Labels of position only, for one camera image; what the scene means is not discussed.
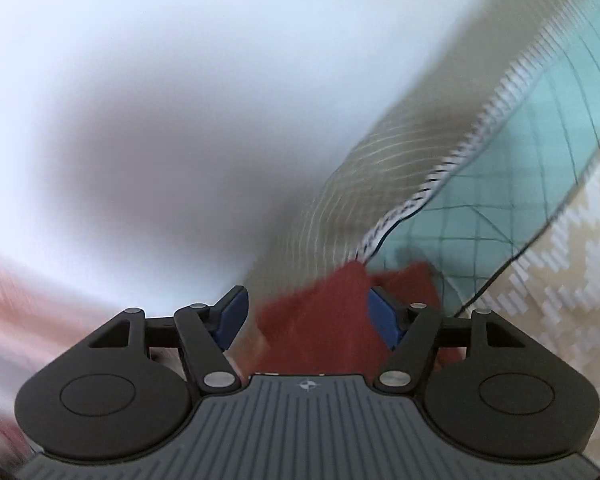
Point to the patchwork patterned bed blanket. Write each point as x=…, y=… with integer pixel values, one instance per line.
x=505, y=200

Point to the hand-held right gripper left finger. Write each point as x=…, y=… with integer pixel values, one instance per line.
x=232, y=316

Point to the dark red sweater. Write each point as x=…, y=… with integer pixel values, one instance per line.
x=325, y=320

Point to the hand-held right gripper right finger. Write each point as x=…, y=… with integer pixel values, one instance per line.
x=382, y=321

